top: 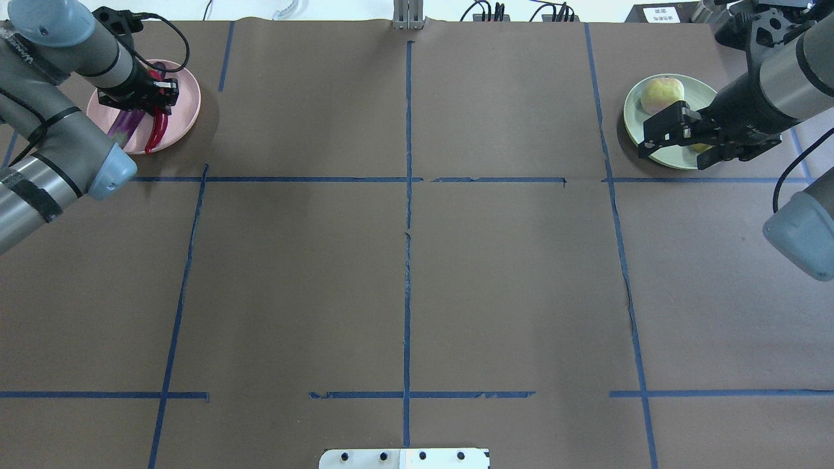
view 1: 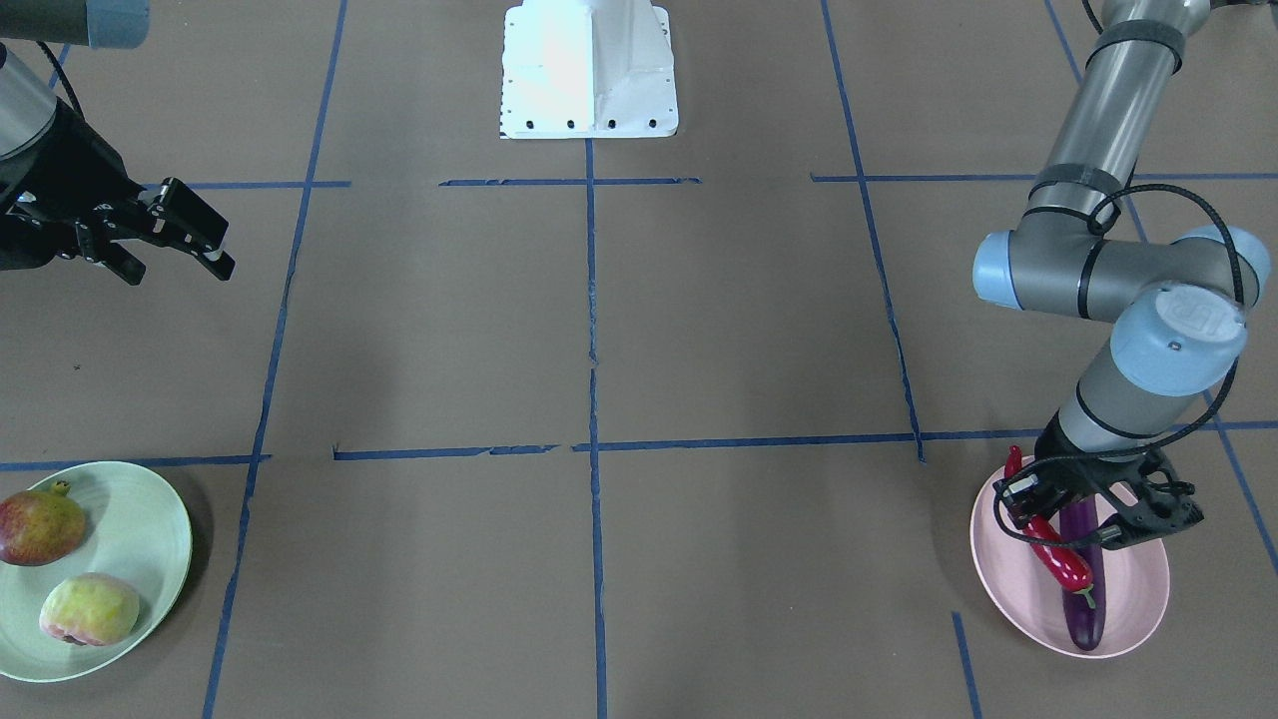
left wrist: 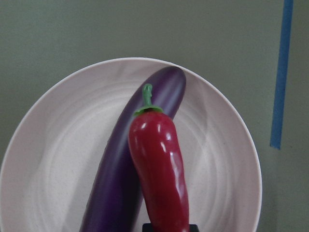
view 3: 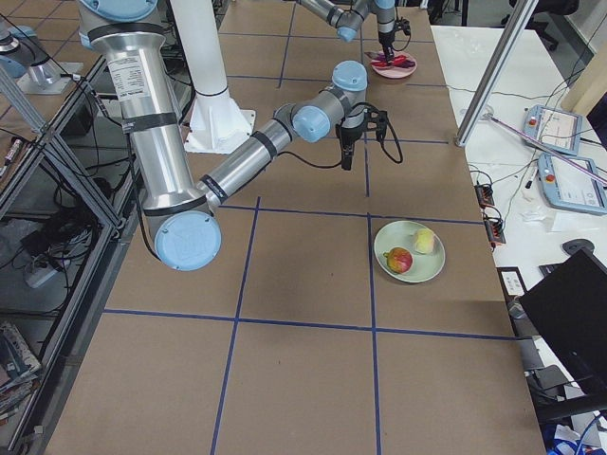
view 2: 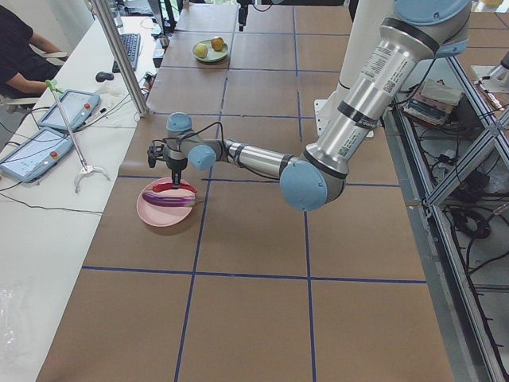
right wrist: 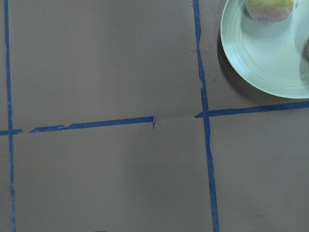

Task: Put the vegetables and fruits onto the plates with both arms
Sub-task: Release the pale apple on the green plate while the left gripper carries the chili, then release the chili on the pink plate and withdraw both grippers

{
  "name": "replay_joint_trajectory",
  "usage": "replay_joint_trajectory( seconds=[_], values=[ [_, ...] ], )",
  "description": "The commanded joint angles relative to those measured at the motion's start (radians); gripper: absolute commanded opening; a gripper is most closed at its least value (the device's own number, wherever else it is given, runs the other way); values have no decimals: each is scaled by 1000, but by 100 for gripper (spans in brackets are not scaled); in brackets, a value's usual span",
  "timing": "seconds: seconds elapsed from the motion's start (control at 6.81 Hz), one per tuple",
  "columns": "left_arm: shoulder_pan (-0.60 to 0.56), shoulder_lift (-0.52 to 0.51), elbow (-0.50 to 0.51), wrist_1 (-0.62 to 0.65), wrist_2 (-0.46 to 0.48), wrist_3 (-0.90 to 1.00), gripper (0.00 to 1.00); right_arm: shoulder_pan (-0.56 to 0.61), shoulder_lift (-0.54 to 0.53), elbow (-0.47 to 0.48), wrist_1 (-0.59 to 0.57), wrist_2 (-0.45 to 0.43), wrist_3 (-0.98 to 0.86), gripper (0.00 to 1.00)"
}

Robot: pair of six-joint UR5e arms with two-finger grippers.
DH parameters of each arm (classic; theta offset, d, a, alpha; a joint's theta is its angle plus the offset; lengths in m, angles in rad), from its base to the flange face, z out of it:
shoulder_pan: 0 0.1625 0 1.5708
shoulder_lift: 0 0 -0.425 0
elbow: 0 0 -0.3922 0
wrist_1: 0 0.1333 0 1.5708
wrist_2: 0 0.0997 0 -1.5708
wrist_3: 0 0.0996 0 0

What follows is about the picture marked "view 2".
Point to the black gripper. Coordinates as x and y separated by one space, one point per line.
242 12
176 164

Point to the red chili pepper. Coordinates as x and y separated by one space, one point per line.
163 186

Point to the purple eggplant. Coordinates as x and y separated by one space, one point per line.
161 201

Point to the pale green peach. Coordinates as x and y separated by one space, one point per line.
201 50

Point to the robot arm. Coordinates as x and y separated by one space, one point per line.
388 39

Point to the green plate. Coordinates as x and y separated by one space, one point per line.
212 56

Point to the pink plate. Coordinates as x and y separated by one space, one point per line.
162 216

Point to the black keyboard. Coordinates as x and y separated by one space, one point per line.
131 43

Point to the upper teach pendant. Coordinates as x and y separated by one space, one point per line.
78 107

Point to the teach pendant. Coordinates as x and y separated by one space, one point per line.
78 107
38 154

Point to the black computer mouse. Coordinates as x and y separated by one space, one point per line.
104 76

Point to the lower teach pendant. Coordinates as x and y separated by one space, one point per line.
38 154

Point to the seated person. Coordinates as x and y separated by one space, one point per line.
23 71

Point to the stack of books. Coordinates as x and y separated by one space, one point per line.
433 102

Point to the aluminium frame post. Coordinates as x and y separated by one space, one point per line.
101 10

